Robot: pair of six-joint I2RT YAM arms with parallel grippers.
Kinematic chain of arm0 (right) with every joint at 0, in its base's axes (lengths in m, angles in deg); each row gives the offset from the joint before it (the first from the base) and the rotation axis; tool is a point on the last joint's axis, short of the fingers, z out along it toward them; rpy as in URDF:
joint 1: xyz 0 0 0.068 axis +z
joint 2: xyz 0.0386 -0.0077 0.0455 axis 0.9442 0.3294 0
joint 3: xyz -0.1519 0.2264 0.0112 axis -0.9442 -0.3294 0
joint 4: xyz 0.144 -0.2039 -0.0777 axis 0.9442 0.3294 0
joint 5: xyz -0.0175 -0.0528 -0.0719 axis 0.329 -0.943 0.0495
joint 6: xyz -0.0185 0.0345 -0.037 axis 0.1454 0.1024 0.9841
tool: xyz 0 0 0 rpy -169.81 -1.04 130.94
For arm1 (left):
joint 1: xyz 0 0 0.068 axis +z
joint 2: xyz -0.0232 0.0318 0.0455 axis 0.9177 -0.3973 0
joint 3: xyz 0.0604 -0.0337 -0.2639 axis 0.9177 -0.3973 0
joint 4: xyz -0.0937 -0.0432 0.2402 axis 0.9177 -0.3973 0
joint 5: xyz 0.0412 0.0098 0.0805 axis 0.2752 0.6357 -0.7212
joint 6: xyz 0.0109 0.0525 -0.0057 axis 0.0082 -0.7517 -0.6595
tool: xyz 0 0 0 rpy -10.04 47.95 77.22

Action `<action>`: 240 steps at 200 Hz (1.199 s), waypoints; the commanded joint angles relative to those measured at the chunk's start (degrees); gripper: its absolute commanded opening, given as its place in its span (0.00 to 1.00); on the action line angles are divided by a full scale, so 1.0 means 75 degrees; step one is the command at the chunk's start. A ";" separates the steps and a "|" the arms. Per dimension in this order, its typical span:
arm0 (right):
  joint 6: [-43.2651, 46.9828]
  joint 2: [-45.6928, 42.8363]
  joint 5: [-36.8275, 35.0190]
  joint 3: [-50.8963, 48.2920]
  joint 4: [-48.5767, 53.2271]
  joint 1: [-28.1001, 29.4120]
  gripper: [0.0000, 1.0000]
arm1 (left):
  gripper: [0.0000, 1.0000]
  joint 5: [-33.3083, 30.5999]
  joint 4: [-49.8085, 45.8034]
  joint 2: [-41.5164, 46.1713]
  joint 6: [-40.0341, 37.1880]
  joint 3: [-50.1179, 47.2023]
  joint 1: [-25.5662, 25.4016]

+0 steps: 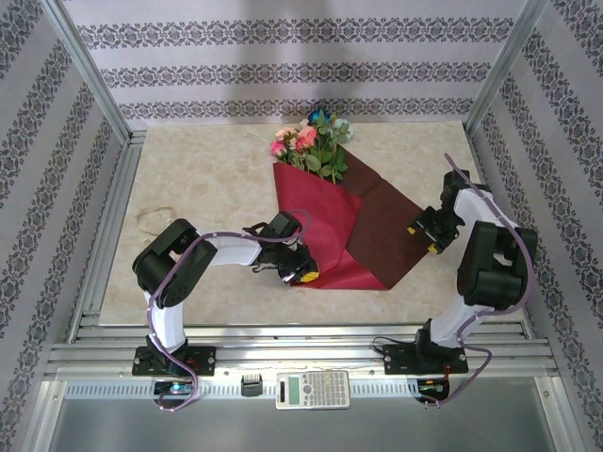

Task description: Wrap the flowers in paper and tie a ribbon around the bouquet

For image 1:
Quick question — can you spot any red and maroon wrapping paper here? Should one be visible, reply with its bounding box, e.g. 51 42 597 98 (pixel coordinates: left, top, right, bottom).
271 144 432 291

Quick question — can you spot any magenta fake rose stem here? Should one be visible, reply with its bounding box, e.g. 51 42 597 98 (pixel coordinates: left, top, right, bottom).
269 139 298 169

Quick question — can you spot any peach fake flower stem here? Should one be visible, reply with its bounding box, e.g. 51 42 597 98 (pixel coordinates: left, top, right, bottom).
274 125 302 161

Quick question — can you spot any light blue fake flower stem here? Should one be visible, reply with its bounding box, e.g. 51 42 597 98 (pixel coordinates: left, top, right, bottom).
329 117 354 170

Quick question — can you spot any beige ribbon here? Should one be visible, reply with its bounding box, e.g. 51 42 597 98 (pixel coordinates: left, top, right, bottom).
135 205 176 244

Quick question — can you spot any grey scientific calculator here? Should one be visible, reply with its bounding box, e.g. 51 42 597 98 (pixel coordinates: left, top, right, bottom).
275 370 352 411

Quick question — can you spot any grey metal panel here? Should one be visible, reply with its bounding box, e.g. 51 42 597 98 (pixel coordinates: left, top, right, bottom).
27 379 574 452

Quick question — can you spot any perforated metal strip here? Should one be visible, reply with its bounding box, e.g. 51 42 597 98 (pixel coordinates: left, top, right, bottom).
63 379 543 400

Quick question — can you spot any wide aluminium mounting rail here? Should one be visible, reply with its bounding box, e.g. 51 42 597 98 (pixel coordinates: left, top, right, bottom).
46 324 557 378

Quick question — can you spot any aluminium side rail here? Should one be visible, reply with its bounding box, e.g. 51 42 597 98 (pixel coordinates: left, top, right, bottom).
65 130 147 343
464 130 536 340

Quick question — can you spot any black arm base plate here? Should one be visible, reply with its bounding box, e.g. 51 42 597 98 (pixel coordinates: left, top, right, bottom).
383 343 470 377
131 346 218 377

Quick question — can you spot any aluminium frame post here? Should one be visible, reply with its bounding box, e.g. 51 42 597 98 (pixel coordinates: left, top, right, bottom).
41 0 134 142
463 0 564 137

